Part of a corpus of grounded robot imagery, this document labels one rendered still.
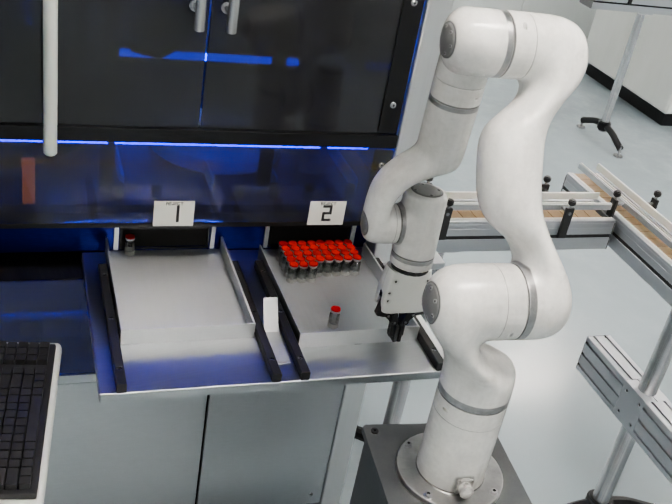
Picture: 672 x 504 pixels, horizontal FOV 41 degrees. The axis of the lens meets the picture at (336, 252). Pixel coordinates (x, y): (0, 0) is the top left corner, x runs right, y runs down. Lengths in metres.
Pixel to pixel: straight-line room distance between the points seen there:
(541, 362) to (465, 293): 2.23
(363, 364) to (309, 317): 0.17
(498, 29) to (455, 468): 0.71
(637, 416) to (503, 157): 1.36
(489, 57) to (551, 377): 2.28
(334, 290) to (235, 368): 0.37
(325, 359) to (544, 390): 1.73
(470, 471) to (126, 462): 1.04
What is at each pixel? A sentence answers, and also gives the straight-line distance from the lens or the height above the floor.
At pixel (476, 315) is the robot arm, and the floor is 1.24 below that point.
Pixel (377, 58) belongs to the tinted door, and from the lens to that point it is 1.87.
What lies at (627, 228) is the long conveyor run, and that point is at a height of 0.93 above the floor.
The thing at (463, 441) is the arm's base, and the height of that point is 0.99.
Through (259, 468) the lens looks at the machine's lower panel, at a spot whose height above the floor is 0.25.
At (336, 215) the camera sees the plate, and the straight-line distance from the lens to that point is 1.99.
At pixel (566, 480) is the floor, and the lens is 3.05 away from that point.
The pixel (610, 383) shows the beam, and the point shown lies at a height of 0.50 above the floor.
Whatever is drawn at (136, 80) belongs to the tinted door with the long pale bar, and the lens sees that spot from 1.77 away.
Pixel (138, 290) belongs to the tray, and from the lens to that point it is 1.89.
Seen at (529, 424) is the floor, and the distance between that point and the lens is 3.21.
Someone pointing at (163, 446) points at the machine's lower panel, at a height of 0.36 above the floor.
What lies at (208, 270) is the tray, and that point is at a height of 0.88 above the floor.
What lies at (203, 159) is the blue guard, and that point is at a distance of 1.85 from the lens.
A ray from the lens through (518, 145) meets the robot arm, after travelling 1.34.
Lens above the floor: 1.93
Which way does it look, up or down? 30 degrees down
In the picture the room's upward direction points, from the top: 11 degrees clockwise
